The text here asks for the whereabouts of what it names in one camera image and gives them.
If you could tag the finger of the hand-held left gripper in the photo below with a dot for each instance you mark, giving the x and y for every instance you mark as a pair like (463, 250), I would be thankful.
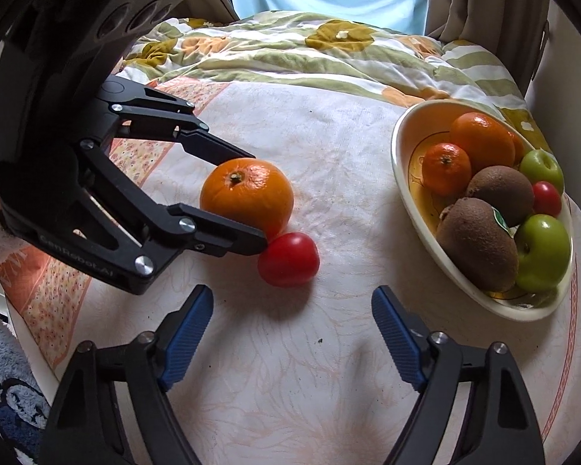
(222, 235)
(203, 143)

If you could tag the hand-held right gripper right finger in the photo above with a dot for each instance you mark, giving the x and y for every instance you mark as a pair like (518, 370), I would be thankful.
(397, 336)

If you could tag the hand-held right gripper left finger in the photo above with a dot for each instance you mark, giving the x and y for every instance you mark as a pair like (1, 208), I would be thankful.
(186, 334)

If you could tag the orange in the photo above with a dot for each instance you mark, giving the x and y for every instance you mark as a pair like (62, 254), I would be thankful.
(481, 140)
(247, 201)

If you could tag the small red tomato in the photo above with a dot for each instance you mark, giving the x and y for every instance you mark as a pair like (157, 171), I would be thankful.
(547, 198)
(288, 260)

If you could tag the kiwi with green sticker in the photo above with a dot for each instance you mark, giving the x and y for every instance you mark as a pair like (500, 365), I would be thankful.
(477, 247)

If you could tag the cream bowl with yellow print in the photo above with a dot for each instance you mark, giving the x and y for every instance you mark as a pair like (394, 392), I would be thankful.
(414, 203)

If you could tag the large green apple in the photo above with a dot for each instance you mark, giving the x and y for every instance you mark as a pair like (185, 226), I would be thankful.
(544, 252)

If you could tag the brown kiwi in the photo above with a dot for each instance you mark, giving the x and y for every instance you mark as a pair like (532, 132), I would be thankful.
(501, 193)

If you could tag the green and yellow floral quilt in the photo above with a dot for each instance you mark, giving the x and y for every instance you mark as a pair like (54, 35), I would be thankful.
(295, 53)

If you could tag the fuzzy blue and white robe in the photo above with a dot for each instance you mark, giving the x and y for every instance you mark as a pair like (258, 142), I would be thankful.
(9, 382)

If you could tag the small green apple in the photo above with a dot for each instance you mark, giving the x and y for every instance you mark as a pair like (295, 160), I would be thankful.
(542, 167)

